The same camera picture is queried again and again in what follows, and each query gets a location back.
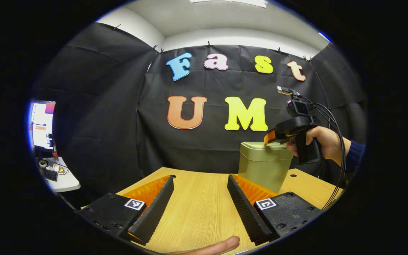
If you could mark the black backdrop cloth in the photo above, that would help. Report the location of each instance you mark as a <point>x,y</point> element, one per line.
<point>119,134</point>

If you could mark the tape roll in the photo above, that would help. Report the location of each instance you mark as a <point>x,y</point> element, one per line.
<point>43,163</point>

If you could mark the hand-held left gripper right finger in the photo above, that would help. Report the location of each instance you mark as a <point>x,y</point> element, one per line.
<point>246,212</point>

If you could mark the ceiling light panel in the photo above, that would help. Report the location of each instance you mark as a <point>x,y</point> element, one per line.
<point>228,2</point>

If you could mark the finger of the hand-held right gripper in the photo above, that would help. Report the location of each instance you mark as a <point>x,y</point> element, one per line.
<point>270,137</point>

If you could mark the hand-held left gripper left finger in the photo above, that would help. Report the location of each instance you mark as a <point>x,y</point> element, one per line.
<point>154,209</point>

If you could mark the green desktop garbage bin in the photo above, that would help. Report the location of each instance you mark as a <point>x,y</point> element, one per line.
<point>264,166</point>

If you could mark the computer monitor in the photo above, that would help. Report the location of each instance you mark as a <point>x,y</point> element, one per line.
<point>43,122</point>

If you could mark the white side table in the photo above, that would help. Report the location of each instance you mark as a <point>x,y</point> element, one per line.
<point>66,182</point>

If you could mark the small black device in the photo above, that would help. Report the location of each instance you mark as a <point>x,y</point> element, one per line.
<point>50,175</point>

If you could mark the wooden desktop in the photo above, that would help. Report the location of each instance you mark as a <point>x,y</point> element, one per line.
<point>200,202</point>

